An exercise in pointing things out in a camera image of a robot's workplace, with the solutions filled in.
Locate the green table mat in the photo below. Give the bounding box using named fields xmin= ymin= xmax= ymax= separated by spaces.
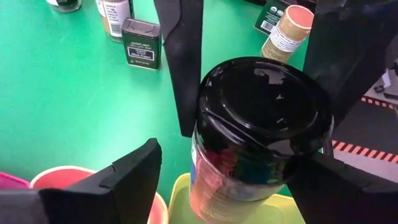
xmin=0 ymin=0 xmax=315 ymax=203

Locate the orange plastic tray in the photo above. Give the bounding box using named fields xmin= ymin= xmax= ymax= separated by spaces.
xmin=29 ymin=165 xmax=169 ymax=224

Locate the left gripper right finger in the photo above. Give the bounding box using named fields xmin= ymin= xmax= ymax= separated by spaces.
xmin=285 ymin=152 xmax=398 ymax=224

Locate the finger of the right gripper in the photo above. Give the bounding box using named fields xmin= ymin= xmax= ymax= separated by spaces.
xmin=303 ymin=0 xmax=398 ymax=127
xmin=154 ymin=0 xmax=205 ymax=138

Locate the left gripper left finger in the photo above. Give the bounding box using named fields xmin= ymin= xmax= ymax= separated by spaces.
xmin=39 ymin=138 xmax=163 ymax=224

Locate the black-lid spice jar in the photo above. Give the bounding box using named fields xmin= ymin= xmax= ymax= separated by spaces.
xmin=188 ymin=57 xmax=334 ymax=224

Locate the magenta plastic tray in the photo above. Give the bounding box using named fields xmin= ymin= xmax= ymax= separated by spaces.
xmin=0 ymin=172 xmax=31 ymax=190

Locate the black pepper tin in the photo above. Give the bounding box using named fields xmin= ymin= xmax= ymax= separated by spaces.
xmin=121 ymin=17 xmax=162 ymax=71
xmin=254 ymin=0 xmax=292 ymax=35

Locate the yellow-green plastic tray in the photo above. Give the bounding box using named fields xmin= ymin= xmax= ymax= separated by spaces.
xmin=167 ymin=172 xmax=307 ymax=224

